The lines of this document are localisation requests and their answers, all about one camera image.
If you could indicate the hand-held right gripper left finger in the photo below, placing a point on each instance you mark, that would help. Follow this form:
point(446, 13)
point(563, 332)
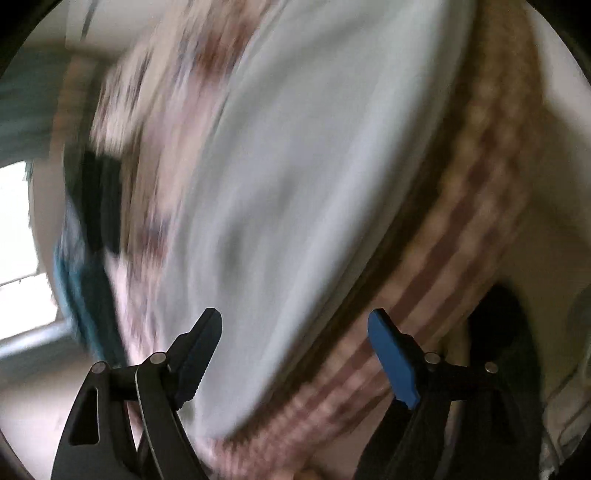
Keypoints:
point(198, 360)

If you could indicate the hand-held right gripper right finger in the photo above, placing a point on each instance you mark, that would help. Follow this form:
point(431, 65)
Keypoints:
point(392, 360)

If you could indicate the light green fleece pants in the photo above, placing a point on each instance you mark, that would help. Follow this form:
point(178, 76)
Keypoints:
point(300, 184)

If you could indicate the person's legs in grey trousers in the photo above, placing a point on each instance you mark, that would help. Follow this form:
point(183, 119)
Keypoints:
point(503, 318)

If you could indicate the folded dark teal quilt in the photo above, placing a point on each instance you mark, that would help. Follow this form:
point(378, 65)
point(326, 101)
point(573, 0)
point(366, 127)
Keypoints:
point(87, 300)

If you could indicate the brown checked bed sheet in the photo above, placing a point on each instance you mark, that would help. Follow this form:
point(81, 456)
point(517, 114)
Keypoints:
point(461, 254)

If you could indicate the folded blue jeans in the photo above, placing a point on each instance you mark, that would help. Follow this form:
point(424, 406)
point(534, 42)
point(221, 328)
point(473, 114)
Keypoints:
point(101, 203)

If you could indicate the grey-blue curtain with beige band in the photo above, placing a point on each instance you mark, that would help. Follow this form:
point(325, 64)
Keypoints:
point(27, 106)

